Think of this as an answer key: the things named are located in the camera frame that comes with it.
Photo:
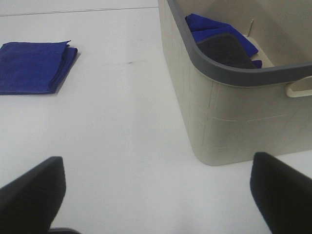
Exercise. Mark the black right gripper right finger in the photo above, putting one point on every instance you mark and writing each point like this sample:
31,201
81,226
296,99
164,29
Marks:
282,194

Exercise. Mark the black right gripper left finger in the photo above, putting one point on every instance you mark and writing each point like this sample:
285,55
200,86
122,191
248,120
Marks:
30,203

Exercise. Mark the blue towel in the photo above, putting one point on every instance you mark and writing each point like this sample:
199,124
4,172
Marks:
202,28
34,68

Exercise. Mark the beige plastic storage bin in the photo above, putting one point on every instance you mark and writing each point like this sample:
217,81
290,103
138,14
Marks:
232,113

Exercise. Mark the dark grey towel in bin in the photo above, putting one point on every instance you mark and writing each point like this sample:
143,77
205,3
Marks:
227,50

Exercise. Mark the blue towel in bin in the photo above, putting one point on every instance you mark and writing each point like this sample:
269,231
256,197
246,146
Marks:
202,28

